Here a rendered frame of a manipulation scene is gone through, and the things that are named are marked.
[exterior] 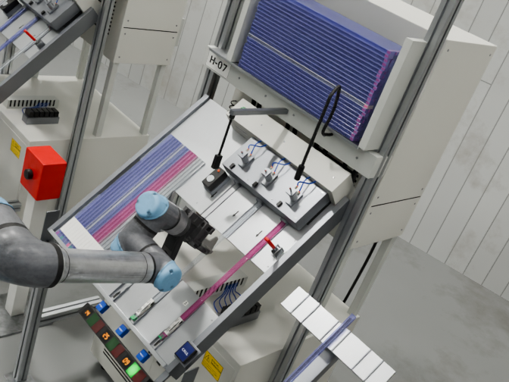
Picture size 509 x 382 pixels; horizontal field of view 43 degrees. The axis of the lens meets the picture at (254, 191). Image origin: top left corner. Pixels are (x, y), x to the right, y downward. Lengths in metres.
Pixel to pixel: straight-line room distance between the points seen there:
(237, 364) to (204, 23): 3.65
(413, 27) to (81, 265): 1.14
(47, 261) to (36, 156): 1.19
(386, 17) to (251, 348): 1.12
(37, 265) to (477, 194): 3.59
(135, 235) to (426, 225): 3.29
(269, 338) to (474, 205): 2.63
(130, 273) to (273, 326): 0.88
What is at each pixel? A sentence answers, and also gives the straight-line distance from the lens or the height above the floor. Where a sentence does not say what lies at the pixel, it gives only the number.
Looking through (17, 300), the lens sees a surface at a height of 0.10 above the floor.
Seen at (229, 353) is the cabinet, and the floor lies 0.62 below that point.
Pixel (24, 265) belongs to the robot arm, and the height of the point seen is 1.14.
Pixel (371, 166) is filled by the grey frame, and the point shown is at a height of 1.35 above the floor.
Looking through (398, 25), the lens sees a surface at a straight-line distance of 2.00.
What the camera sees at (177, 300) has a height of 0.82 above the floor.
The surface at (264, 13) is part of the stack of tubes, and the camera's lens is 2.07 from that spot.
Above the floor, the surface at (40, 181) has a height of 0.71.
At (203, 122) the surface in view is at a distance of 2.27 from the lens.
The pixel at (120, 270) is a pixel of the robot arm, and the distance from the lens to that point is 1.53.
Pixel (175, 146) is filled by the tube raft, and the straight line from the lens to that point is 2.23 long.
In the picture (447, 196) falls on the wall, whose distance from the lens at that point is 4.64.
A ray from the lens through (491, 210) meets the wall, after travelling 4.60.
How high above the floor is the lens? 1.97
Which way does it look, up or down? 25 degrees down
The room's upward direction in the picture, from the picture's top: 21 degrees clockwise
